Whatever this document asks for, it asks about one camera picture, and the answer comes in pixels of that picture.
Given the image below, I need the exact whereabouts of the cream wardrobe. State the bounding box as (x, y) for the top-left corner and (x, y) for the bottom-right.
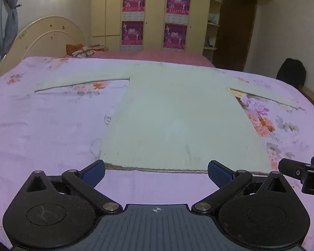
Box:
(90, 0), (212, 58)

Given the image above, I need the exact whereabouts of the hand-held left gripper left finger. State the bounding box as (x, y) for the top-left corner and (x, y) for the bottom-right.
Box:
(26, 159), (123, 215)

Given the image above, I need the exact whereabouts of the cream corner shelf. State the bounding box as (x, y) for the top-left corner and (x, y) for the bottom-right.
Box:
(202, 0), (224, 64)

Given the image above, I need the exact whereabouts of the cream arched headboard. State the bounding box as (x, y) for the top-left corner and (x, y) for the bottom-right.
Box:
(0, 16), (88, 79)

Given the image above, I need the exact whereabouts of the brown wooden door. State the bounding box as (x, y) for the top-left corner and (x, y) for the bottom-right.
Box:
(214, 0), (258, 72)

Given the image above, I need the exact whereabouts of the orange pillow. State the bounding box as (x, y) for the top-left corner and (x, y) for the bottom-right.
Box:
(66, 44), (84, 56)

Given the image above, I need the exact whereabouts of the pale green long-sleeved top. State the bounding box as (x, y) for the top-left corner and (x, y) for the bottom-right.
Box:
(34, 62), (300, 175)

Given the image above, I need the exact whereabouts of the magenta wall poster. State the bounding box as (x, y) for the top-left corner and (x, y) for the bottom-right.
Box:
(162, 23), (188, 51)
(166, 0), (192, 22)
(122, 0), (146, 20)
(121, 21), (144, 52)

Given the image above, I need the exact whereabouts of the patterned cream pillow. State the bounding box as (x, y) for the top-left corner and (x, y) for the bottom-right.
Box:
(71, 46), (95, 58)

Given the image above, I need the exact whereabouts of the lilac floral blanket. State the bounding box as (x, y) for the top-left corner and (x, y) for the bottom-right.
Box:
(0, 55), (314, 251)

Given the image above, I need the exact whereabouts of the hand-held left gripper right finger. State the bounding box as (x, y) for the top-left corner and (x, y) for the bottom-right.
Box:
(192, 160), (288, 216)

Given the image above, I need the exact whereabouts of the black bag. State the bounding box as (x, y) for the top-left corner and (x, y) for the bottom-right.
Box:
(276, 58), (306, 88)

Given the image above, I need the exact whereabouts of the pink bed sheet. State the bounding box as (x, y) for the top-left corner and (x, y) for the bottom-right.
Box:
(60, 49), (215, 68)

